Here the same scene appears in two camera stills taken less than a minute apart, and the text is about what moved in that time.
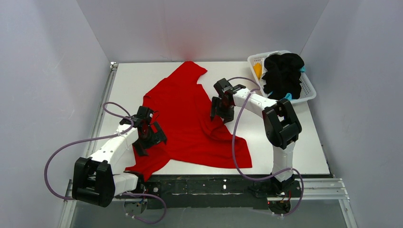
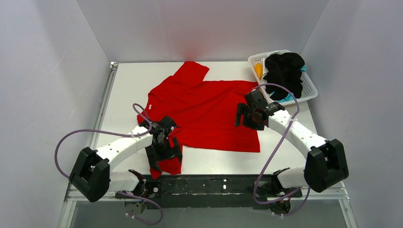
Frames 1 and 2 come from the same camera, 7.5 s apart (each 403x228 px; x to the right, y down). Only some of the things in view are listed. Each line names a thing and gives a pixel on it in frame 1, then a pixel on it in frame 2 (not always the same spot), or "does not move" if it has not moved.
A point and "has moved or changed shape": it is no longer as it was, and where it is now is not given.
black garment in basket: x=283 y=75 does not move
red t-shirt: x=195 y=139 has moved or changed shape
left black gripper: x=150 y=140 -> x=164 y=150
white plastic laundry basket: x=308 y=91 does not move
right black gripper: x=221 y=104 -> x=242 y=115
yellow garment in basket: x=258 y=69 does not move
